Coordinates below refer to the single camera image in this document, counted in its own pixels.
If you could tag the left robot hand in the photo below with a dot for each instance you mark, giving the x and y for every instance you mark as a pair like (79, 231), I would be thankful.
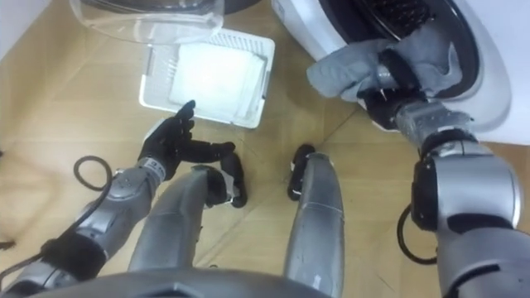
(167, 138)

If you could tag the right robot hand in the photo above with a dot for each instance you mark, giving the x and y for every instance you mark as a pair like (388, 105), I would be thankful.
(383, 109)

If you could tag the grey cloth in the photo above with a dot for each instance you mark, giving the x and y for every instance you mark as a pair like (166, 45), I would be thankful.
(352, 70)

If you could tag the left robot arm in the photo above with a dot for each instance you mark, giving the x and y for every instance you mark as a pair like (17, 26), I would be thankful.
(95, 223)

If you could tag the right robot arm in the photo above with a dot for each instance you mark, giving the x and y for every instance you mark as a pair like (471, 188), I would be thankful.
(463, 186)

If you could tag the white plastic laundry basket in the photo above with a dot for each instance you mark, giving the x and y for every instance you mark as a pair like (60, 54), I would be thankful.
(165, 83)

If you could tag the white folded cloth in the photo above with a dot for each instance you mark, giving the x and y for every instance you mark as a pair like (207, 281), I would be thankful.
(215, 78)

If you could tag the open washing machine door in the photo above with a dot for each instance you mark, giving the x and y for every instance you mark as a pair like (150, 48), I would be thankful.
(165, 20)

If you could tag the white washing machine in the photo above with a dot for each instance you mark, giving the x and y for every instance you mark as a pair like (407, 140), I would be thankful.
(492, 62)

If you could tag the robot legs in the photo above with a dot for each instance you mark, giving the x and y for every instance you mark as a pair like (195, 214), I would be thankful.
(314, 232)

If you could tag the robot body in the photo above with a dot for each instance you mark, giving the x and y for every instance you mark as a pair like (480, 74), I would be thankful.
(178, 285)

